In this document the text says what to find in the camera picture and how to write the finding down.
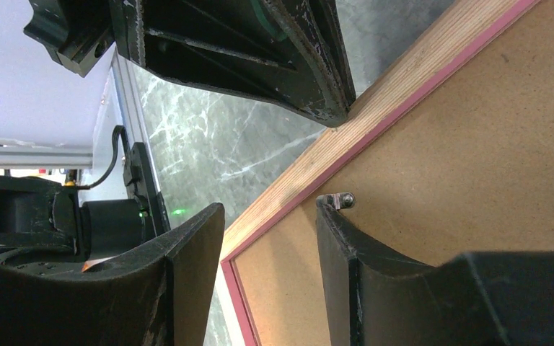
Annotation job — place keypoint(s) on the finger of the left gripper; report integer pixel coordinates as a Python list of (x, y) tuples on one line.
[(287, 53)]

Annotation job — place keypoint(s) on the aluminium extrusion rail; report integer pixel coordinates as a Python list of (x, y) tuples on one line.
[(120, 105)]

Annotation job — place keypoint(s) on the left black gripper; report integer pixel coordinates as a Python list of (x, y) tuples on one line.
[(76, 34)]

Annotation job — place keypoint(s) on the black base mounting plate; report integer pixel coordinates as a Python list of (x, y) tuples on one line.
[(141, 186)]

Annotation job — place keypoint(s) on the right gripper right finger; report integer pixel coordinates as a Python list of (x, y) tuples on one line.
[(375, 295)]

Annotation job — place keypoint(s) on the pink wooden picture frame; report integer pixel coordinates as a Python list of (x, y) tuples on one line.
[(458, 35)]

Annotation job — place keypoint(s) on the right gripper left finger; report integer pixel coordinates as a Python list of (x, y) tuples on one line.
[(158, 293)]

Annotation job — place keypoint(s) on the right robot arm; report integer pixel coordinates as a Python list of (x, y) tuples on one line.
[(43, 221)]

